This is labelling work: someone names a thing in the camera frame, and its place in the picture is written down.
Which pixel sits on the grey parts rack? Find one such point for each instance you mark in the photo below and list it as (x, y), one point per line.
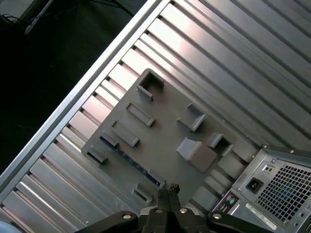
(165, 126)

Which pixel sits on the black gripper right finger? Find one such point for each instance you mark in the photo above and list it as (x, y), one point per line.
(184, 221)

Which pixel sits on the black PC case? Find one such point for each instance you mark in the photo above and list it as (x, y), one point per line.
(243, 211)

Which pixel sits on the grey-brown square block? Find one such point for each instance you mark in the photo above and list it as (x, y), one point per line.
(202, 157)

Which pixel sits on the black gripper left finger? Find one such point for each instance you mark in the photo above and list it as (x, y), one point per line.
(155, 221)

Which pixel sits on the blue RAM stick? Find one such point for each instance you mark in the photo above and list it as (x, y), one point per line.
(131, 161)

